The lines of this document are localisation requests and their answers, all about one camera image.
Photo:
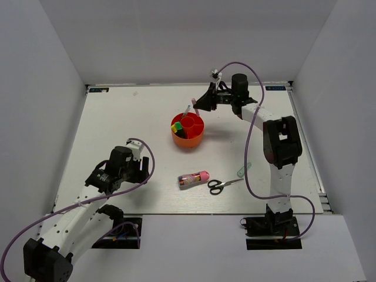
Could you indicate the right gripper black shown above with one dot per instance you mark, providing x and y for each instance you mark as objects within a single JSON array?
[{"x": 208, "y": 101}]

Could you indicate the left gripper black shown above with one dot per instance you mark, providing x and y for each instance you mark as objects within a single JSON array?
[{"x": 140, "y": 174}]

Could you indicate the blue pen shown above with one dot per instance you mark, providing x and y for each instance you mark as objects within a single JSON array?
[{"x": 186, "y": 111}]

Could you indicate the green black highlighter marker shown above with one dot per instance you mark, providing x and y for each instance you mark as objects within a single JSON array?
[{"x": 177, "y": 129}]

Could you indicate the green correction tape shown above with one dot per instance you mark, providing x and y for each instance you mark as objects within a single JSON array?
[{"x": 243, "y": 170}]

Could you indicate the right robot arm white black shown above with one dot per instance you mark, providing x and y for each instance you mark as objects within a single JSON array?
[{"x": 281, "y": 142}]

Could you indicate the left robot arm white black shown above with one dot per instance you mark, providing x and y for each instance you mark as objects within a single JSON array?
[{"x": 52, "y": 256}]

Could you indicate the orange round organizer container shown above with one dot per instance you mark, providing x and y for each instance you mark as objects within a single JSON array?
[{"x": 193, "y": 127}]

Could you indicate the pink capped eraser bottle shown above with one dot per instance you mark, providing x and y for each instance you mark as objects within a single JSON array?
[{"x": 187, "y": 181}]

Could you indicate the right blue label sticker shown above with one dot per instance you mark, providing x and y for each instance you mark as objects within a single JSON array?
[{"x": 275, "y": 88}]

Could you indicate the blue label sticker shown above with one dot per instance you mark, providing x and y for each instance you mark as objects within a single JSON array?
[
  {"x": 98, "y": 90},
  {"x": 275, "y": 88}
]

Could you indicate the left blue label sticker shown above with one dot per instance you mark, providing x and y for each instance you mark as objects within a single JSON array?
[{"x": 98, "y": 90}]

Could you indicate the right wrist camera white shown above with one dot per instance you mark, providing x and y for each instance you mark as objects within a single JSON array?
[{"x": 215, "y": 74}]

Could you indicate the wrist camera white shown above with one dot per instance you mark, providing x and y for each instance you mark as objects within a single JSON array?
[
  {"x": 136, "y": 147},
  {"x": 215, "y": 74}
]

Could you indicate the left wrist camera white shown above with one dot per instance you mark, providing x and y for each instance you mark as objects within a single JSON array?
[{"x": 136, "y": 147}]

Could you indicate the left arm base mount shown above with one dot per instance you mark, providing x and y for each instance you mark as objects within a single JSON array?
[{"x": 124, "y": 237}]

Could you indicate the black handled scissors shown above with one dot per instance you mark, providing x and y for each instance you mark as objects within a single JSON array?
[{"x": 216, "y": 187}]

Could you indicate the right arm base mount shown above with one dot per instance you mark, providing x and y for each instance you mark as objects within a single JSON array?
[{"x": 262, "y": 235}]

